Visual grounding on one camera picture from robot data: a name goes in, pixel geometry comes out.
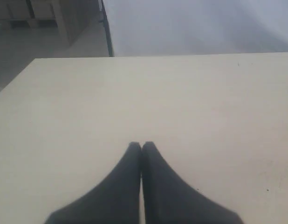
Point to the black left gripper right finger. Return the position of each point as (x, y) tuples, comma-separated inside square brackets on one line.
[(170, 200)]

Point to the black backdrop stand pole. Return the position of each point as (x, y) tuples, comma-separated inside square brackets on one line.
[(106, 26)]

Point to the white backdrop cloth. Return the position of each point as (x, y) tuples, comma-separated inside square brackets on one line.
[(191, 27)]

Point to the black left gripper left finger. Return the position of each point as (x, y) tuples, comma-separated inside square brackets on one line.
[(115, 200)]

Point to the beige wooden cabinet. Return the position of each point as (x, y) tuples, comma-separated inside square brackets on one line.
[(71, 16)]

